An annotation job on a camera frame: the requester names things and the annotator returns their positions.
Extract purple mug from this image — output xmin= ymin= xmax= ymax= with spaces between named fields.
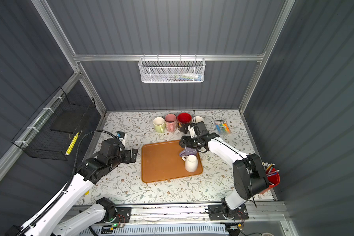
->
xmin=179 ymin=147 xmax=197 ymax=159

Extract light blue mug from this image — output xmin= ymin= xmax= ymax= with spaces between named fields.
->
xmin=192 ymin=116 xmax=204 ymax=124

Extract white mug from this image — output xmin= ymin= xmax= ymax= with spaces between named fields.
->
xmin=182 ymin=154 xmax=198 ymax=173

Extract black mug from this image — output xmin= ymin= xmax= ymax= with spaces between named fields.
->
xmin=177 ymin=113 xmax=192 ymax=134

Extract pink mug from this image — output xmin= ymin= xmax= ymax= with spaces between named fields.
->
xmin=164 ymin=114 xmax=178 ymax=132

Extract light green mug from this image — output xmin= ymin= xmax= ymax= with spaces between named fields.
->
xmin=152 ymin=117 xmax=165 ymax=133

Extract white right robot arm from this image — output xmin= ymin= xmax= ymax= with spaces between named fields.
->
xmin=179 ymin=122 xmax=269 ymax=211

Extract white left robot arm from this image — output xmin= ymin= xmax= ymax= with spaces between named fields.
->
xmin=6 ymin=138 xmax=138 ymax=236

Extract highlighter marker pack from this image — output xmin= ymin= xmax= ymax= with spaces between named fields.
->
xmin=214 ymin=120 xmax=231 ymax=135

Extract orange wooden tray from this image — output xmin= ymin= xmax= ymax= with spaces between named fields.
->
xmin=141 ymin=140 xmax=203 ymax=183

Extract yellow marker in basket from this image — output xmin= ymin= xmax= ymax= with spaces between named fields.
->
xmin=65 ymin=132 xmax=79 ymax=156

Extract markers in white basket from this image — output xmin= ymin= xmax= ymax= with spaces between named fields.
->
xmin=163 ymin=73 xmax=204 ymax=82

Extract red pencil cup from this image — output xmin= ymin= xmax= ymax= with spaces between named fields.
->
xmin=260 ymin=166 xmax=280 ymax=194

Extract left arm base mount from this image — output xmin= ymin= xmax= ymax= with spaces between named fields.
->
xmin=103 ymin=207 xmax=132 ymax=224

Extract black wire wall basket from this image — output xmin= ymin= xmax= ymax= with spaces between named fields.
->
xmin=12 ymin=89 xmax=96 ymax=161

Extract black corrugated cable hose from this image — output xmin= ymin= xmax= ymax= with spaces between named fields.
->
xmin=14 ymin=130 xmax=120 ymax=236

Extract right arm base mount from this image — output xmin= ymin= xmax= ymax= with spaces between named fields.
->
xmin=205 ymin=200 xmax=249 ymax=221

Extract white wire wall basket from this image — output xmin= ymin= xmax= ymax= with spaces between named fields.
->
xmin=138 ymin=57 xmax=206 ymax=83

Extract white ventilated cable duct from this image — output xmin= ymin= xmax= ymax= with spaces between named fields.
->
xmin=92 ymin=223 xmax=229 ymax=236

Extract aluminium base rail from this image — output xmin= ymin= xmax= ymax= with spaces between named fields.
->
xmin=117 ymin=201 xmax=291 ymax=225

